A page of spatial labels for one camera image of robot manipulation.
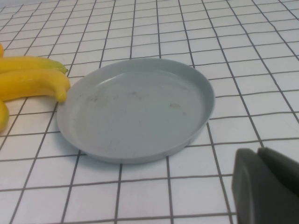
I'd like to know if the orange mango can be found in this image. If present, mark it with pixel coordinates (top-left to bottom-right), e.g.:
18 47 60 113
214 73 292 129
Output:
0 99 10 135

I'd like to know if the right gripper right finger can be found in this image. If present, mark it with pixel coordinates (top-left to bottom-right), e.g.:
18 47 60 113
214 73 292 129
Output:
258 146 299 194

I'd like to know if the yellow banana green stem end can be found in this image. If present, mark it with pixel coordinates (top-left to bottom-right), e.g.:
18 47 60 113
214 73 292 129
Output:
0 69 71 103

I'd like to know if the grey round plate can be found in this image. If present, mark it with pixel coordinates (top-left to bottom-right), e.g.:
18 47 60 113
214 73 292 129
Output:
57 58 215 164

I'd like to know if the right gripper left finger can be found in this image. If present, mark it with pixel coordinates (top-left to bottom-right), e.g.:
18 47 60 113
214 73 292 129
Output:
231 148 299 224

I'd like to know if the white grid tablecloth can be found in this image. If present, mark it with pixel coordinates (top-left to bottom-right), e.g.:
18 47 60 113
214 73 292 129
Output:
0 0 299 224

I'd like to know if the yellow banana green tip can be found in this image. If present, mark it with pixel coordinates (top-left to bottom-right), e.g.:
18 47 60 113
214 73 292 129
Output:
0 56 69 74

